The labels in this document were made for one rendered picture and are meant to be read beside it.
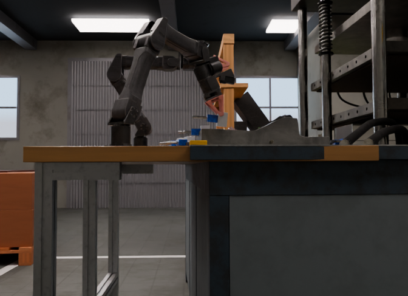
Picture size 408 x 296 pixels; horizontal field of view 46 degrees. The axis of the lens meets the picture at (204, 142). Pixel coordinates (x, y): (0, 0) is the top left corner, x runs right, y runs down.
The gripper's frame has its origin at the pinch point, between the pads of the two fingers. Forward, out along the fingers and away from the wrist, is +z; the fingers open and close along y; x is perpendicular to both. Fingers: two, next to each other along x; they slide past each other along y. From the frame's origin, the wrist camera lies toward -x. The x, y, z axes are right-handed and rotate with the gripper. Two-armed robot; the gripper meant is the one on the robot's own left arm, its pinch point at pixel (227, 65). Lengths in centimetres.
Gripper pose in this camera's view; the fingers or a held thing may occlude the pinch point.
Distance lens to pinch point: 216.1
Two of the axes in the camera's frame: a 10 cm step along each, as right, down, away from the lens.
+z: 10.0, 0.3, 0.3
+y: -0.3, 0.5, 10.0
